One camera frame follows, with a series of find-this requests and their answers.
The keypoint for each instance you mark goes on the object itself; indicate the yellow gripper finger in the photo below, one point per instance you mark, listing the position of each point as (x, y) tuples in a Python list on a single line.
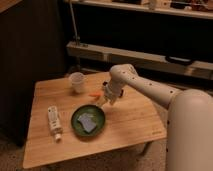
[(101, 102)]

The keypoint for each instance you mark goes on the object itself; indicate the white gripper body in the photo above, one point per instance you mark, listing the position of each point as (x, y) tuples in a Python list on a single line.
[(112, 91)]

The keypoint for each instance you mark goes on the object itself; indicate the green ceramic bowl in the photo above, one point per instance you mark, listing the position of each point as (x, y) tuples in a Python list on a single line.
[(98, 116)]

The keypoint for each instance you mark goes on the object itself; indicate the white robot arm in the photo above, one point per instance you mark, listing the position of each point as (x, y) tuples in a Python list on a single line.
[(190, 118)]

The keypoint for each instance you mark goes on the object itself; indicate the orange carrot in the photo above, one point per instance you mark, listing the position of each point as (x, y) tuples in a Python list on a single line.
[(95, 94)]

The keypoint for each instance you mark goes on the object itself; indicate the blue grey sponge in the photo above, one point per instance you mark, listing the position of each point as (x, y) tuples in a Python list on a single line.
[(87, 123)]

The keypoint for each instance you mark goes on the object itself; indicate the long grey case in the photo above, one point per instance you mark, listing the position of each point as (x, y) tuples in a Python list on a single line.
[(197, 69)]

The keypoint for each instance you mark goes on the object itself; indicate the translucent plastic cup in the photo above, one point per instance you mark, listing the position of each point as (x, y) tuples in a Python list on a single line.
[(77, 82)]

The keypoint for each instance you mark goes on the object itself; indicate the wooden folding table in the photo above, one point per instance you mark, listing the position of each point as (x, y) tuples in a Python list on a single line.
[(65, 125)]

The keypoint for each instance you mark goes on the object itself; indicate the white tube bottle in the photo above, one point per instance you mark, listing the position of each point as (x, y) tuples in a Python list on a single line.
[(54, 123)]

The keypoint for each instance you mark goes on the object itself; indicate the metal stand pole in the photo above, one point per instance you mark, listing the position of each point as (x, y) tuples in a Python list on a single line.
[(76, 35)]

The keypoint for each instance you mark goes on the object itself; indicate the upper wooden shelf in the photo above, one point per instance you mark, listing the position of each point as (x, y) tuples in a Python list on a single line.
[(152, 6)]

